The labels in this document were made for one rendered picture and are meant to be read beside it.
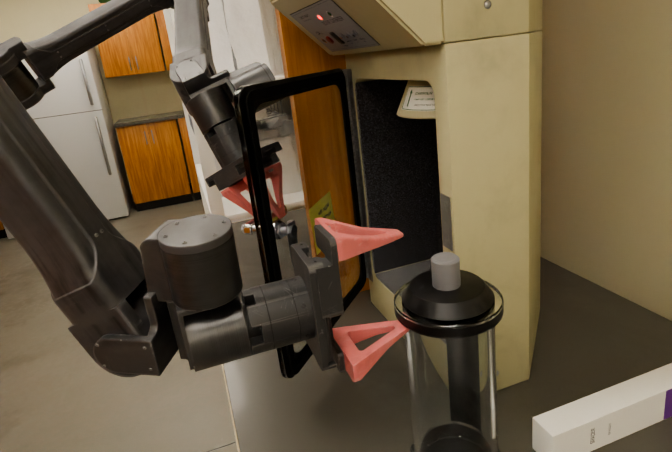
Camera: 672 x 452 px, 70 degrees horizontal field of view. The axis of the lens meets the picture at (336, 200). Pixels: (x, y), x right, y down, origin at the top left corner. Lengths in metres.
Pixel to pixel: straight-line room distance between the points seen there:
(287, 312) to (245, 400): 0.38
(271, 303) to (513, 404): 0.42
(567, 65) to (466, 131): 0.50
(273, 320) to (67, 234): 0.17
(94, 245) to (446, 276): 0.31
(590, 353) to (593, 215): 0.31
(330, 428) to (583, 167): 0.67
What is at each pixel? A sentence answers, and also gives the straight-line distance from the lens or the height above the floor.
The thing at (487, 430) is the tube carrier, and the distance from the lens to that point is 0.57.
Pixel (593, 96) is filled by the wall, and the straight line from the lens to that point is 1.01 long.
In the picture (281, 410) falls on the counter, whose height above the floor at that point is 0.94.
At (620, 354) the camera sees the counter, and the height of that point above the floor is 0.94.
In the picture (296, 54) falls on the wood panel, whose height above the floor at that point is 1.42.
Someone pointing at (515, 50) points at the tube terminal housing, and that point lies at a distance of 0.61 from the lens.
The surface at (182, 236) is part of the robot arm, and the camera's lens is 0.39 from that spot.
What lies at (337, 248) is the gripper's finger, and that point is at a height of 1.26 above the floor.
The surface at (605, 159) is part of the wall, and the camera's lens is 1.01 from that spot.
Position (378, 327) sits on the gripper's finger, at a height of 1.15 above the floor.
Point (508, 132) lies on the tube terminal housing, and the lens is 0.62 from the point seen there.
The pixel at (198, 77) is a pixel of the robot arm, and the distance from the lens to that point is 0.74.
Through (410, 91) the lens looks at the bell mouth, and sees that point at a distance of 0.70.
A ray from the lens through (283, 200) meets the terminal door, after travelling 0.64.
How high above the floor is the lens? 1.41
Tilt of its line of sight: 17 degrees down
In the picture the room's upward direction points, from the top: 7 degrees counter-clockwise
